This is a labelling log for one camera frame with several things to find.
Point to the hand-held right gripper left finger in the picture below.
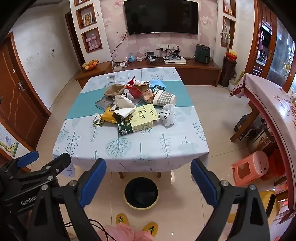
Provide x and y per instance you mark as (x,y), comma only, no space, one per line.
(92,183)

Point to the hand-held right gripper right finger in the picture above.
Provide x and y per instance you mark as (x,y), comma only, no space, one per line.
(203,183)

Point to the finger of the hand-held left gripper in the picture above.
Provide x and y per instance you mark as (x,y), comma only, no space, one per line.
(27,158)
(57,163)

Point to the black round waste bin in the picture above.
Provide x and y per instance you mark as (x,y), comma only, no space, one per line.
(141,192)

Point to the pale yellow chocolate box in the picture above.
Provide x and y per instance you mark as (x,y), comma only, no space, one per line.
(138,120)

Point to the red paper box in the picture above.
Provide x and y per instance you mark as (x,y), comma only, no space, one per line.
(136,92)

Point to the blue plastic wrapper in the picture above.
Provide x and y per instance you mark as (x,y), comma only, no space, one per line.
(157,83)

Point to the colourful play mat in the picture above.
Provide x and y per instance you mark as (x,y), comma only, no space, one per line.
(7,142)

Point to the yellow slipper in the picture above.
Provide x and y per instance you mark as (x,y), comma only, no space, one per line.
(150,228)
(121,219)

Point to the pink plastic stool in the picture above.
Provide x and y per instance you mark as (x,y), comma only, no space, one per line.
(249,168)

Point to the brown wooden door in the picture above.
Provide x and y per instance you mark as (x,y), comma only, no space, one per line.
(16,97)

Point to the pink fleece pants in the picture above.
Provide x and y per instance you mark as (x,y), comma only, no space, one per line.
(129,234)

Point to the yellow plastic stool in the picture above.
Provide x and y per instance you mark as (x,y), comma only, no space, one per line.
(266,199)

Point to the black cardboard box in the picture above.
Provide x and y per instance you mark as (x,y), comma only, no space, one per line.
(242,126)

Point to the yellow snack packet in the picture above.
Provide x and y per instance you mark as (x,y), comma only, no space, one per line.
(108,115)

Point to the silver rice cooker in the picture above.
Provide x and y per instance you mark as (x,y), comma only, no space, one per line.
(261,136)

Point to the grey foil packet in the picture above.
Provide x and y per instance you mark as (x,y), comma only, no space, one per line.
(103,103)

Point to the orange plastic stool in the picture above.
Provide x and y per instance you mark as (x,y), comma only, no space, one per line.
(276,162)

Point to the white crumpled plastic bag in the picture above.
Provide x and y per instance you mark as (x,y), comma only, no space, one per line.
(167,114)

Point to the white crumpled tissue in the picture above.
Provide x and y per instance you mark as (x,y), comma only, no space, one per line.
(123,112)
(123,102)

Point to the grey checkered white roll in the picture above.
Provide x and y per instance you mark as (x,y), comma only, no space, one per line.
(165,98)

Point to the brown paper cup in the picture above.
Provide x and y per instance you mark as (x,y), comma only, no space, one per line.
(114,90)

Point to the wooden side cabinet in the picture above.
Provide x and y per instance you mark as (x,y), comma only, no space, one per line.
(97,74)

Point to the clear plastic packet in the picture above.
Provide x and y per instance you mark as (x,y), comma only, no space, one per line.
(111,78)

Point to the small white bin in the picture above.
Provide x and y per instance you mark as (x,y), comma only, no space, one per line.
(232,86)

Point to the fruit bowl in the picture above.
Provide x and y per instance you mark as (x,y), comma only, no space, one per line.
(90,65)

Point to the brown snack packet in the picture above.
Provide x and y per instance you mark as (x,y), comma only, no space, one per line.
(148,95)

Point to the pink cloth covered table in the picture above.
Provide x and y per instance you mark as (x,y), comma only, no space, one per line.
(272,97)

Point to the long wooden television cabinet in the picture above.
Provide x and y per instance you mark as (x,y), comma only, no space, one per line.
(198,71)

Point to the white and red chocolate box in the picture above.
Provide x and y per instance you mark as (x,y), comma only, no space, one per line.
(140,81)

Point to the dark tall basket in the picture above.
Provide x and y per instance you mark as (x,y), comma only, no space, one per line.
(227,71)

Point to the pink dumbbell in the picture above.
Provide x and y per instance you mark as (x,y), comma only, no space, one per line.
(88,44)
(94,42)

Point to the white set-top box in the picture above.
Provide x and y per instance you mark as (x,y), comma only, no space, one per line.
(175,60)

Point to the blue globe ornament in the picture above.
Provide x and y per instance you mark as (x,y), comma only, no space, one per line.
(131,58)

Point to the dark green air fryer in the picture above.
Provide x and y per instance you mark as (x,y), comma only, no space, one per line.
(203,53)

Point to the red and yellow container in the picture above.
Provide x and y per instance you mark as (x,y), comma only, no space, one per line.
(231,56)

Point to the black handheld device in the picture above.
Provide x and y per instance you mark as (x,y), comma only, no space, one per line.
(175,54)

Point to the pink clear ornament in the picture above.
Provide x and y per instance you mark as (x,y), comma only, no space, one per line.
(139,57)

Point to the framed picture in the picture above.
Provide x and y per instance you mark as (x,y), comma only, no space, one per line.
(87,18)

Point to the wooden glass cabinet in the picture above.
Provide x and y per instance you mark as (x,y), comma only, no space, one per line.
(266,39)

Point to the black curved television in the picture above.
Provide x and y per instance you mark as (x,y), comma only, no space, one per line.
(161,16)

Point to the wall socket row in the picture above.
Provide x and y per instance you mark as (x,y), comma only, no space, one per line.
(167,47)

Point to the white wall niche shelf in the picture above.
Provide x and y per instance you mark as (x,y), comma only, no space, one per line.
(219,25)
(104,27)

